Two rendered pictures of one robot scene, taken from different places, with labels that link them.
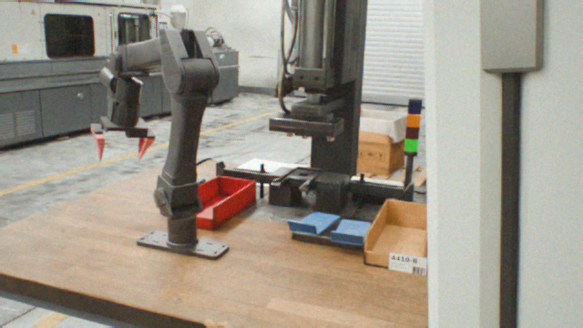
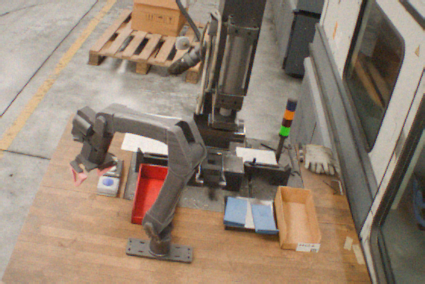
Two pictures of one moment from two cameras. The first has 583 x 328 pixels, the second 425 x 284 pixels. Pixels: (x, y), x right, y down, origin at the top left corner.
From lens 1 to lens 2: 0.92 m
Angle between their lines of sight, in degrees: 29
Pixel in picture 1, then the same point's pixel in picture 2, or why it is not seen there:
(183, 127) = (178, 190)
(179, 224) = (164, 244)
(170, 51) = (180, 149)
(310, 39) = (233, 74)
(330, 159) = not seen: hidden behind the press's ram
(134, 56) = (123, 125)
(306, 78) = (227, 102)
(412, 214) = (294, 194)
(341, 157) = not seen: hidden behind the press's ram
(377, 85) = not seen: outside the picture
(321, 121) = (234, 130)
